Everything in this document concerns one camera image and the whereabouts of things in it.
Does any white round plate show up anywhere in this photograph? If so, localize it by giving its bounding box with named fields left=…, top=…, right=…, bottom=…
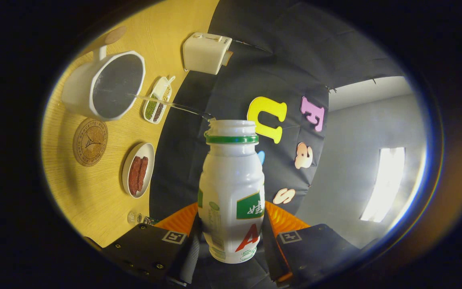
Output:
left=122, top=142, right=156, bottom=199

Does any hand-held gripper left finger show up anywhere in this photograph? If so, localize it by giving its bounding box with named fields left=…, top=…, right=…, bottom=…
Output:
left=102, top=202, right=203, bottom=287

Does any clear plastic water bottle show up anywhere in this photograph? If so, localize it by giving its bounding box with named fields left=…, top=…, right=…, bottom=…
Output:
left=127, top=211, right=160, bottom=226

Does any cream toaster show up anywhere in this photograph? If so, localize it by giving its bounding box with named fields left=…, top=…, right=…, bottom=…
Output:
left=182, top=32, right=234, bottom=76

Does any white divided dish with beans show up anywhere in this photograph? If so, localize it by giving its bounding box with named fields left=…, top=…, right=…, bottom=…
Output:
left=142, top=75, right=176, bottom=125

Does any wooden table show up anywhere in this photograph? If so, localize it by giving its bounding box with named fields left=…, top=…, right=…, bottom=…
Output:
left=41, top=0, right=220, bottom=249

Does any white juice bottle green label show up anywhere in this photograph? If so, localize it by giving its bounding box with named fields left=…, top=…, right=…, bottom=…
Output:
left=197, top=119, right=265, bottom=265

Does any red sausage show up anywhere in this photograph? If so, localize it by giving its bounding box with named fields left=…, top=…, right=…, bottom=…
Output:
left=128, top=156, right=142, bottom=196
left=137, top=157, right=150, bottom=192

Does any bright ceiling light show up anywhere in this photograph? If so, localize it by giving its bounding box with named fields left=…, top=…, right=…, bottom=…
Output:
left=360, top=147, right=406, bottom=224

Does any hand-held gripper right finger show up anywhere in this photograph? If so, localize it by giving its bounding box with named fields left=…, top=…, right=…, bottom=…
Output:
left=261, top=201, right=363, bottom=288

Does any round cork coaster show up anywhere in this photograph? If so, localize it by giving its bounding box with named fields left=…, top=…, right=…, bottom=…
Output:
left=73, top=118, right=108, bottom=167

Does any white cup with wooden handle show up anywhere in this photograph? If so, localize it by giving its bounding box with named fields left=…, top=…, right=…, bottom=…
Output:
left=61, top=26, right=147, bottom=122

